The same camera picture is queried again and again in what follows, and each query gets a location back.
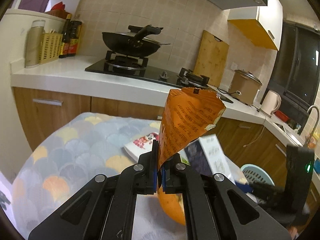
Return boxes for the white orange wall cabinet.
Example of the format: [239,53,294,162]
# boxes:
[228,0,283,51]

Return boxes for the black wok with lid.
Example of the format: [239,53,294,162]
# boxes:
[102,25,170,58]

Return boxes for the orange fruit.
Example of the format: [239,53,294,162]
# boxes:
[157,188,185,225]

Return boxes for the red label sauce bottle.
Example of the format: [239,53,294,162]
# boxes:
[67,21,82,57]

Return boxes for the yellow utensil basket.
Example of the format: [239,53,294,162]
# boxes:
[39,33,62,64]

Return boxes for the steel thermos bottle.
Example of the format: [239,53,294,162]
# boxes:
[25,20,46,68]

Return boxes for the black gas stove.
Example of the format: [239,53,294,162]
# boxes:
[85,50,234,104]

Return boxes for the light blue perforated trash basket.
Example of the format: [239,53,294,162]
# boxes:
[240,164,274,186]

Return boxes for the wooden cutting board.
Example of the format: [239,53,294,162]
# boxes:
[193,30,229,87]

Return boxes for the wooden base cabinets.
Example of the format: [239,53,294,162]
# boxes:
[12,87,320,221]

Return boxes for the white red snack bag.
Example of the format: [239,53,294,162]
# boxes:
[124,132,159,162]

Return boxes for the white charging cable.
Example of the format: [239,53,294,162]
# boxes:
[242,104,267,148]

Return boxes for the white electric kettle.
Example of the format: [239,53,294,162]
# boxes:
[260,90,281,117]

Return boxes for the red plastic tray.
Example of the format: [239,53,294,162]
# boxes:
[274,110,290,122]

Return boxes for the brown rice cooker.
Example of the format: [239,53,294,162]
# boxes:
[228,70,262,106]

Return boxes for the chrome sink faucet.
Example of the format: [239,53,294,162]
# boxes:
[304,105,320,147]

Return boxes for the dark window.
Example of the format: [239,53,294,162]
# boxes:
[266,22,319,128]

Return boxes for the orange snack wrapper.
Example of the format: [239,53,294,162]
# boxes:
[157,88,226,168]

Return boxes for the dark soy sauce bottle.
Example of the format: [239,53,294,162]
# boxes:
[59,14,72,58]

